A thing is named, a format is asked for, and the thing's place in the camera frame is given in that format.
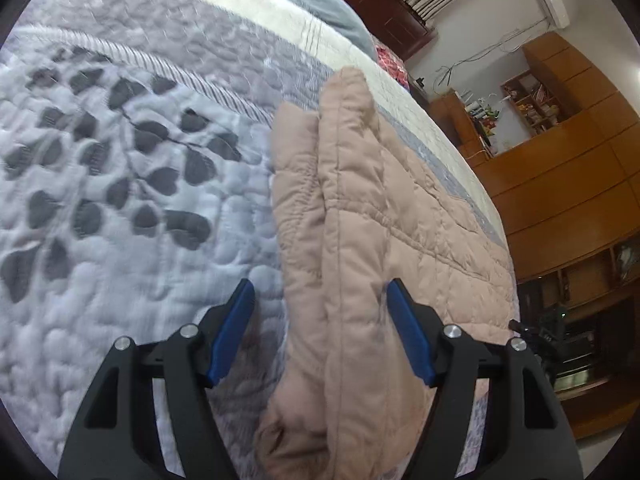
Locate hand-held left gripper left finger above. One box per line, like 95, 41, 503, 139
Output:
57, 279, 257, 480

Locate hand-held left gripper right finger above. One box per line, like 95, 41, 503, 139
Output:
386, 278, 584, 480

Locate beige quilted coat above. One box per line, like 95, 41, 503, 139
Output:
255, 66, 519, 480

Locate black tripod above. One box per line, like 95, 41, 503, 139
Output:
507, 304, 569, 392

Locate grey quilted bedspread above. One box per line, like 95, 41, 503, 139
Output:
0, 0, 517, 480

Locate low wooden cabinet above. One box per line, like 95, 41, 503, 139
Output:
515, 237, 640, 442

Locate wooden desk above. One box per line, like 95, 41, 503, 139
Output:
429, 89, 497, 162

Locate wooden wardrobe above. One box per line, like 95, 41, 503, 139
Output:
470, 30, 640, 282

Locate dark nightstand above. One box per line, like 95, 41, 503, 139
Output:
407, 77, 432, 107

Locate red plaid cloth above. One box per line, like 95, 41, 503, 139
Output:
375, 45, 412, 92

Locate dark wooden headboard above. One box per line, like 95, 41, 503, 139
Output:
295, 0, 437, 62

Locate grey pillow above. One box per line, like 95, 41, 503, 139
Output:
234, 0, 377, 59

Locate wooden wall shelf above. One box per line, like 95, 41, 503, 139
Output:
500, 70, 574, 137

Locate hanging wall cables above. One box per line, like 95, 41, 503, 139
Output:
434, 19, 532, 97

